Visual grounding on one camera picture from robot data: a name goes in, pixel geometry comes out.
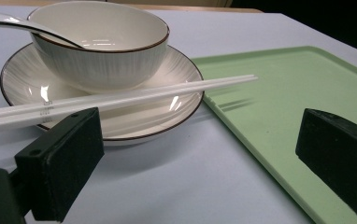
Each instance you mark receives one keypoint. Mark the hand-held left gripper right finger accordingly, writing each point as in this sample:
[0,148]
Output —
[338,149]

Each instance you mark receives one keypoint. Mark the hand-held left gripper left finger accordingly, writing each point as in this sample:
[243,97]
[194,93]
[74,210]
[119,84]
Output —
[61,161]

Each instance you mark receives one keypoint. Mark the white chopstick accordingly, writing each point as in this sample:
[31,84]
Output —
[154,90]
[142,99]

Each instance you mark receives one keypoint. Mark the light green tray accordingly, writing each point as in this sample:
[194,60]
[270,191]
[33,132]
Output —
[285,102]

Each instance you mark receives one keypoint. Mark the white ribbed plate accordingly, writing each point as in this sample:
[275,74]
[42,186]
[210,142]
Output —
[154,118]

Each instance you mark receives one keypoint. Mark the white ribbed bowl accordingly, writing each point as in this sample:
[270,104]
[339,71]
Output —
[105,62]

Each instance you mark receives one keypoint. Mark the white ceramic spoon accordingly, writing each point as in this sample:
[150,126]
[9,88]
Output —
[17,23]

